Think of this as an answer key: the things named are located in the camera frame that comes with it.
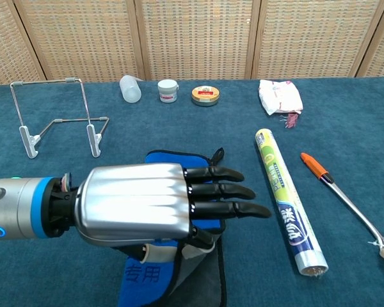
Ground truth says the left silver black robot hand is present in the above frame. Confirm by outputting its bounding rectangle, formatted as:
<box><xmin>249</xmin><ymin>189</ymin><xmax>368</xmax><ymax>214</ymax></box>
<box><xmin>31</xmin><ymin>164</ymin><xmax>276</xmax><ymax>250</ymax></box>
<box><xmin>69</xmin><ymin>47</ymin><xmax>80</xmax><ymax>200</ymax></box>
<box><xmin>73</xmin><ymin>162</ymin><xmax>272</xmax><ymax>265</ymax></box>

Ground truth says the blue grey microfibre cloth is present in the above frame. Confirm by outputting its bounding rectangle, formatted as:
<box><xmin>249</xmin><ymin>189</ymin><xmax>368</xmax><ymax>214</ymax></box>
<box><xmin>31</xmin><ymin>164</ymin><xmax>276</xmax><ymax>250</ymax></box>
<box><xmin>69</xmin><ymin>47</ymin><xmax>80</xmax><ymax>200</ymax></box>
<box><xmin>110</xmin><ymin>147</ymin><xmax>227</xmax><ymax>307</ymax></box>

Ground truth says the teal table cloth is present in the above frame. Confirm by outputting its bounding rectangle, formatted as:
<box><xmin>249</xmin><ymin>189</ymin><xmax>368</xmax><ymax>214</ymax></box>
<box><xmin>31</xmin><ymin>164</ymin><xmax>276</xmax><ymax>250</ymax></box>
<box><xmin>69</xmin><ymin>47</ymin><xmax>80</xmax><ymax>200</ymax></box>
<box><xmin>0</xmin><ymin>76</ymin><xmax>384</xmax><ymax>307</ymax></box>

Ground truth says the translucent plastic squeeze bottle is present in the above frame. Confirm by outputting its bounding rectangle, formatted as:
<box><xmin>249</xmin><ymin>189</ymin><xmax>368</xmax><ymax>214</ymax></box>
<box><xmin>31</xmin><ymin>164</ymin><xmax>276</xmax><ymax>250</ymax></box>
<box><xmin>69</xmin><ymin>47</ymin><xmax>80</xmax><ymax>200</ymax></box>
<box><xmin>119</xmin><ymin>75</ymin><xmax>145</xmax><ymax>104</ymax></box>

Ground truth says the small white jar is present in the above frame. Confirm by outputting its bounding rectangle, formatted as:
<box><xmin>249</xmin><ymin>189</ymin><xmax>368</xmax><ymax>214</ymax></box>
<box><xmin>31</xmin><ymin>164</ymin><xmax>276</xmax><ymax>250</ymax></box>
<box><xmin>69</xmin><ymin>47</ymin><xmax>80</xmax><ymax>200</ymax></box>
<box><xmin>157</xmin><ymin>79</ymin><xmax>180</xmax><ymax>104</ymax></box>

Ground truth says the round yellow tin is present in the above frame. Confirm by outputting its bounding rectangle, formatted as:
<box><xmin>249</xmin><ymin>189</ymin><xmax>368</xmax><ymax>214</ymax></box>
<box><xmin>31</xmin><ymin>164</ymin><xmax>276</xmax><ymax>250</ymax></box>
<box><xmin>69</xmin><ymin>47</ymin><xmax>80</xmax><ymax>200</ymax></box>
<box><xmin>191</xmin><ymin>86</ymin><xmax>221</xmax><ymax>107</ymax></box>

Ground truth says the cling film roll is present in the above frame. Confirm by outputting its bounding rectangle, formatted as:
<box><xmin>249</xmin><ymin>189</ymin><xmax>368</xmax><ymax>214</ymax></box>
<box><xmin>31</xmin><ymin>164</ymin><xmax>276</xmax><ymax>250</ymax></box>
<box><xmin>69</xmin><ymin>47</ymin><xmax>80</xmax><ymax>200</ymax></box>
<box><xmin>255</xmin><ymin>128</ymin><xmax>329</xmax><ymax>278</ymax></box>

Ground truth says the woven folding screen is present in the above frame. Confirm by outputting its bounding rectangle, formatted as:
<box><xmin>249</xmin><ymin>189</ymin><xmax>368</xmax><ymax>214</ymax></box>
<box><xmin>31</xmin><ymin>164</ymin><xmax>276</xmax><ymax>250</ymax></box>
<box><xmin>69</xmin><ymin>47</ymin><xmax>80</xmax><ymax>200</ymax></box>
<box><xmin>0</xmin><ymin>0</ymin><xmax>384</xmax><ymax>86</ymax></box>

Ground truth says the small pink clip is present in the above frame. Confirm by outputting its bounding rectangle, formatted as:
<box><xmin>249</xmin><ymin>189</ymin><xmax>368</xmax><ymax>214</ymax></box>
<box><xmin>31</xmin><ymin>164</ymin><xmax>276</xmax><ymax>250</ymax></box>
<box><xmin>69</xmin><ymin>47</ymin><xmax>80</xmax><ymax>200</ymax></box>
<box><xmin>280</xmin><ymin>113</ymin><xmax>299</xmax><ymax>129</ymax></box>

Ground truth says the white tissue packet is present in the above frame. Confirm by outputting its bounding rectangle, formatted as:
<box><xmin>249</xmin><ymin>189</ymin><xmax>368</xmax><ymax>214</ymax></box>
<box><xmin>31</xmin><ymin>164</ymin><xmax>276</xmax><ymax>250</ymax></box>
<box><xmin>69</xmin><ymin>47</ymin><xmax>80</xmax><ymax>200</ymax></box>
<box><xmin>258</xmin><ymin>79</ymin><xmax>304</xmax><ymax>116</ymax></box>

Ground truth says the metal wire rack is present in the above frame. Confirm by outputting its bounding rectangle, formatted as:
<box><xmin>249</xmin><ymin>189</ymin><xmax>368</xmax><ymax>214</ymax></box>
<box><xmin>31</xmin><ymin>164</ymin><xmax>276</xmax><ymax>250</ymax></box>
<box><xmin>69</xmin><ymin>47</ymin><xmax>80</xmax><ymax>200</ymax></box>
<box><xmin>10</xmin><ymin>77</ymin><xmax>110</xmax><ymax>160</ymax></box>

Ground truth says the metal ladle orange handle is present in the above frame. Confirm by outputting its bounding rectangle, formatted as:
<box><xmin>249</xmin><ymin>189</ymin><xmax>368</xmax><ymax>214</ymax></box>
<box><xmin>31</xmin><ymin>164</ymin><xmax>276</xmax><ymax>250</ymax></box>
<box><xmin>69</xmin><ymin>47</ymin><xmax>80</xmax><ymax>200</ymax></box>
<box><xmin>300</xmin><ymin>152</ymin><xmax>384</xmax><ymax>264</ymax></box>

